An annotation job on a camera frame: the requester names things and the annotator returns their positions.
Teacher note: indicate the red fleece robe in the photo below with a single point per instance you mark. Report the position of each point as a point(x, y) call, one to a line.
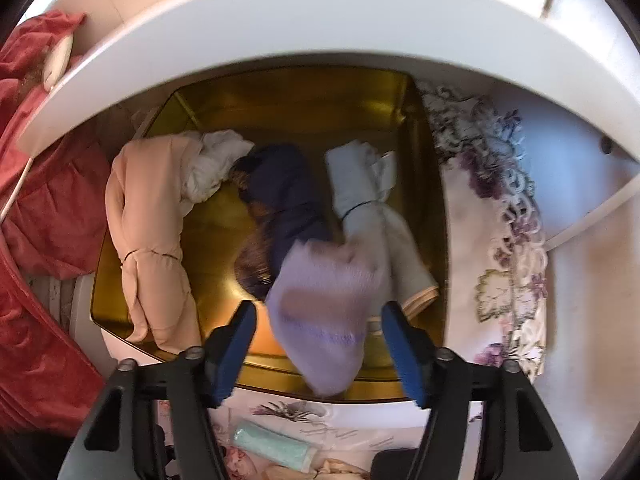
point(45, 210)

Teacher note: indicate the white cloth bundle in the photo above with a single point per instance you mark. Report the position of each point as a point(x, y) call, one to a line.
point(210, 170)

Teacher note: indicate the navy lace cloth bundle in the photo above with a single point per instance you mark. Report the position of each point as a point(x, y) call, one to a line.
point(285, 190)

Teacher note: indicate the mint green cloth bundle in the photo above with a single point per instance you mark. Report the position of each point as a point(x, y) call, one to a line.
point(275, 445)

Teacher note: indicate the brown box with gold lining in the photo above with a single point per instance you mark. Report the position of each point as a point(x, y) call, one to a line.
point(215, 270)

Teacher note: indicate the peach cloth bundle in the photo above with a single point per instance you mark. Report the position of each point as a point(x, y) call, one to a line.
point(150, 210)

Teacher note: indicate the pink embroidered floral cloth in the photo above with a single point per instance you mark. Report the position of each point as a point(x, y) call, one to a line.
point(480, 240)

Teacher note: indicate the lilac cloth bundle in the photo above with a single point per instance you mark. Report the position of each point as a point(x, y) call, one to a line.
point(320, 310)

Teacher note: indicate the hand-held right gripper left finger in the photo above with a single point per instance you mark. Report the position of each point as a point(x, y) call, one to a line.
point(232, 355)

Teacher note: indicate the beige cloth bundle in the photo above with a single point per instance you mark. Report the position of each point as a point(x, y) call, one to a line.
point(345, 470)

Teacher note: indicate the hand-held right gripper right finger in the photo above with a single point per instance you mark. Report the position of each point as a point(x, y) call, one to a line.
point(405, 355)

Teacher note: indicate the grey cloth bundle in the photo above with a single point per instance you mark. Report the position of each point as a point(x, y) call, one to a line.
point(360, 185)

